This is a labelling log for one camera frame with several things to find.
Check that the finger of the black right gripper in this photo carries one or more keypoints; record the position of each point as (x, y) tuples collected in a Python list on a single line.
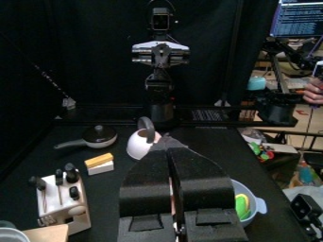
[(166, 56), (157, 56)]

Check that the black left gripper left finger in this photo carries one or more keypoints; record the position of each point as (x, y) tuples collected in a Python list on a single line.
[(145, 189)]

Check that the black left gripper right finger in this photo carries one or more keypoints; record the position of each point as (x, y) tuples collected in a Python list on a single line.
[(202, 189)]

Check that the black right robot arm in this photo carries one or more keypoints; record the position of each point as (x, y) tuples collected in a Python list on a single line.
[(160, 94)]

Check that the light blue plastic bowl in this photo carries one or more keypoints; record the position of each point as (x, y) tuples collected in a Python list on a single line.
[(253, 195)]

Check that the yellow white toy sushi block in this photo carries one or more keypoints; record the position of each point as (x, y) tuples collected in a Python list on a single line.
[(101, 164)]

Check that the person's hand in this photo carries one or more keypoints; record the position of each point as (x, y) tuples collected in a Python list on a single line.
[(314, 93)]

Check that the bag of colourful toys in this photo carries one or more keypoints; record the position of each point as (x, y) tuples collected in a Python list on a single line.
[(261, 149)]

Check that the white toy pan black lid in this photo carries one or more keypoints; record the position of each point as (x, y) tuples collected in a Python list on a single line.
[(99, 138)]

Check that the white box with black knobs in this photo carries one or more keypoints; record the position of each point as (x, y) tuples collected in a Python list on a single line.
[(63, 204)]

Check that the teal cup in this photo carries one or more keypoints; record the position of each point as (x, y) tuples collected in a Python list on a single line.
[(257, 83)]

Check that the wooden cutting board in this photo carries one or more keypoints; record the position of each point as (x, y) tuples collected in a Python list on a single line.
[(49, 233)]

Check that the computer monitor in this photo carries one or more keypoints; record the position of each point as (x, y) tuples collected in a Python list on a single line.
[(298, 19)]

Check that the smartphone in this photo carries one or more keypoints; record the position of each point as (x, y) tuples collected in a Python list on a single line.
[(318, 70)]

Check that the grey round dish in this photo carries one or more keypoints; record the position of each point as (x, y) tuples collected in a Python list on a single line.
[(11, 234)]

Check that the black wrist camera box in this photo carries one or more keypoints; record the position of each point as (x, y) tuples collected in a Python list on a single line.
[(161, 20)]

